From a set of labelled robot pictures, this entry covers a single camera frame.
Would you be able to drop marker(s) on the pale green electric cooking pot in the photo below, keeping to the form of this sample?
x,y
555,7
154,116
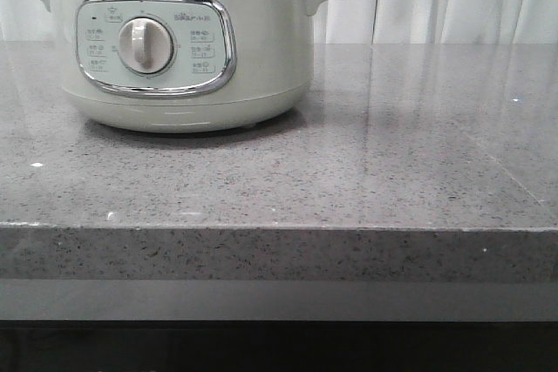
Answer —
x,y
178,66

